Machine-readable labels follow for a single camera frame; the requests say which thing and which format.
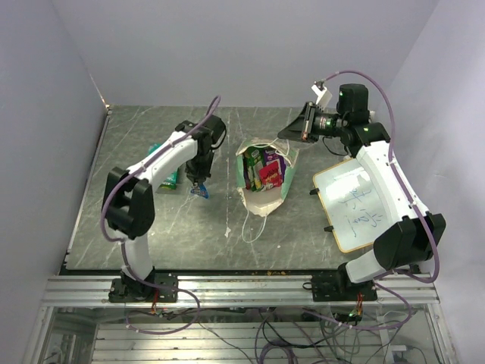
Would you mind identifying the white whiteboard wooden frame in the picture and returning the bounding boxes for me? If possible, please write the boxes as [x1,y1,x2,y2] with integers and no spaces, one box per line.
[313,158,390,253]

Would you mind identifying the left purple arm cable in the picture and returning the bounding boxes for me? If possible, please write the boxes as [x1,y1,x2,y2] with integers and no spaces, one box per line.
[99,94,223,337]

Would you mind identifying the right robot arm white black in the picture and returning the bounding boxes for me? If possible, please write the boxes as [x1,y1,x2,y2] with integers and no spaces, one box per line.
[278,81,446,302]

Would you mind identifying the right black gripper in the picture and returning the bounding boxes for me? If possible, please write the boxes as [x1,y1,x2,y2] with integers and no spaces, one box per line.
[278,102,348,143]

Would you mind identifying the loose cables under table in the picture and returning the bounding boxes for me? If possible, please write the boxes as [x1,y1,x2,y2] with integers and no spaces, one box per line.
[124,290,418,364]

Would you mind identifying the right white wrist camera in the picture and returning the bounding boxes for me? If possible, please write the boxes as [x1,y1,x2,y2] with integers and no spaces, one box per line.
[311,81,332,110]

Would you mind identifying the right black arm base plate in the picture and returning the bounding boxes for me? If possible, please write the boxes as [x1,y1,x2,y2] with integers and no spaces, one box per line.
[302,269,377,303]

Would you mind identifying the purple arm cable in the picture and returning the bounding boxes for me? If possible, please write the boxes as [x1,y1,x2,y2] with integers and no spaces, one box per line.
[324,70,441,330]
[99,94,223,337]

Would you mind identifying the aluminium extrusion rail frame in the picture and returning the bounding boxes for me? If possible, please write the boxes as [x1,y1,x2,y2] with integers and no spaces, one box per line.
[24,271,458,363]

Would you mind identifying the green yellow snack box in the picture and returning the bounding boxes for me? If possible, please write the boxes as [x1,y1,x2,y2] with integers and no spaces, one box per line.
[243,146,264,192]

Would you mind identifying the green snack packet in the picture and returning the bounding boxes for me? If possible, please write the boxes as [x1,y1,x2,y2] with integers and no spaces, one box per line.
[149,143,178,190]

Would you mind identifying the green printed paper bag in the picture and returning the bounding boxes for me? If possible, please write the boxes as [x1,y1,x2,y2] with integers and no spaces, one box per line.
[235,136,300,244]

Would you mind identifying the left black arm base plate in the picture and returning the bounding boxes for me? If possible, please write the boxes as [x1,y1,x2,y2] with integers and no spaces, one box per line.
[108,272,178,303]

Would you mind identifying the red snack packet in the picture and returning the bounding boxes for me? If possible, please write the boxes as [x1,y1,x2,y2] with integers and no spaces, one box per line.
[258,162,283,190]

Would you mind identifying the blue snack packet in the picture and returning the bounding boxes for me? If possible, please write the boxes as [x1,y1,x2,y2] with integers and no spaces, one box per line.
[190,182,209,199]

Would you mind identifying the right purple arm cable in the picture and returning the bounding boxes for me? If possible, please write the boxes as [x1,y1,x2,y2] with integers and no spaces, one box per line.
[324,70,441,330]

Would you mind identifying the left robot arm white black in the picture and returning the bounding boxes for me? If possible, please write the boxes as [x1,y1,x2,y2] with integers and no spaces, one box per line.
[100,115,227,301]

